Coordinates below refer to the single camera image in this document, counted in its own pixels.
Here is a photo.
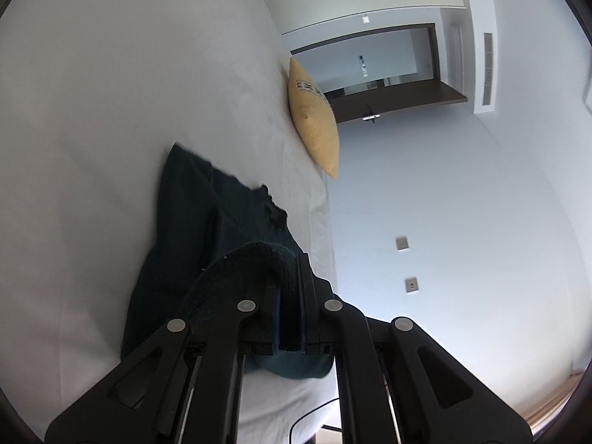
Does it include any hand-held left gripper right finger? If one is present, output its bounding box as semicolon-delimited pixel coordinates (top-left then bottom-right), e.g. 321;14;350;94
296;252;534;444

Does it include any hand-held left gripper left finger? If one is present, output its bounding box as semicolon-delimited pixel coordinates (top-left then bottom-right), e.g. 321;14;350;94
45;259;283;444

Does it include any dark green sweater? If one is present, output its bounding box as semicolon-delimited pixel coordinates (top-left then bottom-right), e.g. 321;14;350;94
121;143;345;380

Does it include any yellow pillow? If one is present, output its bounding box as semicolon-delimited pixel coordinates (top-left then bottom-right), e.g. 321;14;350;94
287;57;340;180

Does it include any dark brown door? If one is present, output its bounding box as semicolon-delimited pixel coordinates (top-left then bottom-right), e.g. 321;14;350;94
330;81;468;125

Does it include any bed with white sheet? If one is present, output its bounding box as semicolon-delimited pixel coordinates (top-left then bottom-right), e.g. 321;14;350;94
0;0;343;444

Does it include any white air vent grille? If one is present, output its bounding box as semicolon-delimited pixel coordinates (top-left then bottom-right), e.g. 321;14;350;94
482;32;495;106

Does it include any white wardrobe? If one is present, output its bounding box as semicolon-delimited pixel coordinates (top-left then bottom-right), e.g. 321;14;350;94
245;0;468;38

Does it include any black cable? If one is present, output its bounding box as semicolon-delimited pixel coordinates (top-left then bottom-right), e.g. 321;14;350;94
289;398;340;444

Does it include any dark brown door frame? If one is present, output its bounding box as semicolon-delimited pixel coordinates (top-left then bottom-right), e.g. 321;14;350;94
289;23;440;88

